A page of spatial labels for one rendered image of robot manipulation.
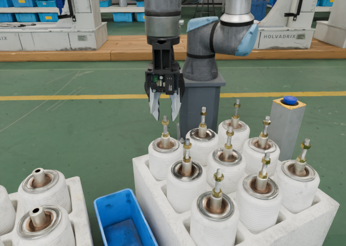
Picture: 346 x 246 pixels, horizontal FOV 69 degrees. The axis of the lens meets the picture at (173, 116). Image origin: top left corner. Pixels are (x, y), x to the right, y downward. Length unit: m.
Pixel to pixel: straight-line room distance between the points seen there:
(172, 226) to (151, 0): 0.46
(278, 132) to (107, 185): 0.62
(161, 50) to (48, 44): 2.22
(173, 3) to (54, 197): 0.48
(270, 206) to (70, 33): 2.32
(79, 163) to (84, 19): 1.74
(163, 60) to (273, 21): 2.32
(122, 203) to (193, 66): 0.57
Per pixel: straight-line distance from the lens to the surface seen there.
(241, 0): 0.91
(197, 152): 0.72
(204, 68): 1.00
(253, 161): 0.71
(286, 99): 0.84
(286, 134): 0.87
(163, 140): 0.67
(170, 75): 0.53
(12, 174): 1.15
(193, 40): 0.99
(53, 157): 1.17
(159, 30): 0.52
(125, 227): 0.82
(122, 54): 2.44
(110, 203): 0.77
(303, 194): 0.66
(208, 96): 1.03
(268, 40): 2.65
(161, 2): 0.52
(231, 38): 0.93
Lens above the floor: 0.64
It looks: 28 degrees down
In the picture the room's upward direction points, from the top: straight up
